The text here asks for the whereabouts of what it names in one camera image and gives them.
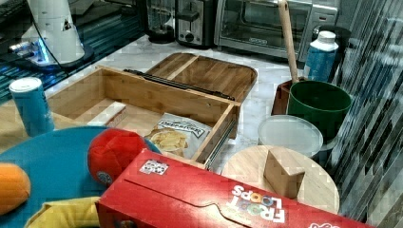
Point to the black blender base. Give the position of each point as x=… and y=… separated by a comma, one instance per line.
x=160, y=25

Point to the silver toaster oven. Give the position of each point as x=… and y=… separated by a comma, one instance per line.
x=254, y=25

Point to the blue cylindrical can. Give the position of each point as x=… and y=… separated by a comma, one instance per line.
x=30, y=100

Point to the round wooden lid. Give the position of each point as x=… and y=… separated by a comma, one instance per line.
x=263, y=166

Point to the brown wooden holder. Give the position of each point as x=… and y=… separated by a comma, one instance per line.
x=281, y=98

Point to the chips bag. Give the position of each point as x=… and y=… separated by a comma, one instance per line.
x=178, y=135

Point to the white butter stick box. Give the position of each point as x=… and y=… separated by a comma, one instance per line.
x=111, y=116

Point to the blue white bottle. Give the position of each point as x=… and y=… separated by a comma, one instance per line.
x=321, y=57

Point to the wooden tray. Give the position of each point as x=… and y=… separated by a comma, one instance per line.
x=231, y=80

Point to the red Froot Loops box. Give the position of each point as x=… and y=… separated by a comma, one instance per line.
x=157, y=192

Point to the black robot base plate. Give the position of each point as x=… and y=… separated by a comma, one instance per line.
x=37, y=58

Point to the yellow plush toy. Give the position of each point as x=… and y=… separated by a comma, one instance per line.
x=67, y=213

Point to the orange plush toy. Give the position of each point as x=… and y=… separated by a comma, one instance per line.
x=14, y=187

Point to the green bucket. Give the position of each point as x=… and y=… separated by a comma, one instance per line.
x=321, y=104

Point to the blue round plate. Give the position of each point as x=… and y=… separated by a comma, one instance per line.
x=56, y=163

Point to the red plush ball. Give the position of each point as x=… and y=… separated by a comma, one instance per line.
x=111, y=152

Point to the wooden handle utensil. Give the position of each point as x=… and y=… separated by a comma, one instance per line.
x=283, y=9

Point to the wooden drawer box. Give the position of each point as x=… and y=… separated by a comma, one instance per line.
x=150, y=98

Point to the silver black toaster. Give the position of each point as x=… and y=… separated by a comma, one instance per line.
x=195, y=22

